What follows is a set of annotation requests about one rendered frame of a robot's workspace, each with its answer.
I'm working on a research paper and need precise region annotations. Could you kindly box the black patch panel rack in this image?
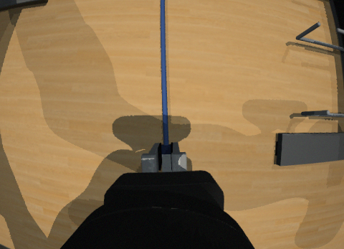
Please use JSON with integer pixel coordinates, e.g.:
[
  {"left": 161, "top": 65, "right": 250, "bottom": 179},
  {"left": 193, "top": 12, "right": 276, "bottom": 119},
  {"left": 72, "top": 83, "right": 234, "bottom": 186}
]
[{"left": 275, "top": 0, "right": 344, "bottom": 166}]

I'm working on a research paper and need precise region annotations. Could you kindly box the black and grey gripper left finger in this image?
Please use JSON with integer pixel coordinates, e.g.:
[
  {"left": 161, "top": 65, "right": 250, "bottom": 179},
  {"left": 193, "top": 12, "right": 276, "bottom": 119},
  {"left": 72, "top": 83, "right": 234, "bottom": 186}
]
[{"left": 141, "top": 143, "right": 162, "bottom": 173}]

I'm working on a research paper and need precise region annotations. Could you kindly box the blue patch cord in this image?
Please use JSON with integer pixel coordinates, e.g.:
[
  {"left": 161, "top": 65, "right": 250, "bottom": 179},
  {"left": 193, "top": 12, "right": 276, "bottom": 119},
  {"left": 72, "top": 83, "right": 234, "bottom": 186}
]
[{"left": 161, "top": 0, "right": 169, "bottom": 146}]

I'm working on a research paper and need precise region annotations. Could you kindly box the grey network cable plug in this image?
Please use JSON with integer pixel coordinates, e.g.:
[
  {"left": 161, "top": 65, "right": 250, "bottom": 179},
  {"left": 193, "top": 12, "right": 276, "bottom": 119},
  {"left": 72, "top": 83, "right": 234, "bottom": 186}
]
[{"left": 161, "top": 144, "right": 172, "bottom": 172}]

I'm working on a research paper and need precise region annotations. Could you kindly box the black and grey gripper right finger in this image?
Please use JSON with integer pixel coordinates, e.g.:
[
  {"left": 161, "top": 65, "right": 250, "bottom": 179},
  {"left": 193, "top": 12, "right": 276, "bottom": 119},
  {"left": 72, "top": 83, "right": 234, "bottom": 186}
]
[{"left": 171, "top": 142, "right": 187, "bottom": 172}]

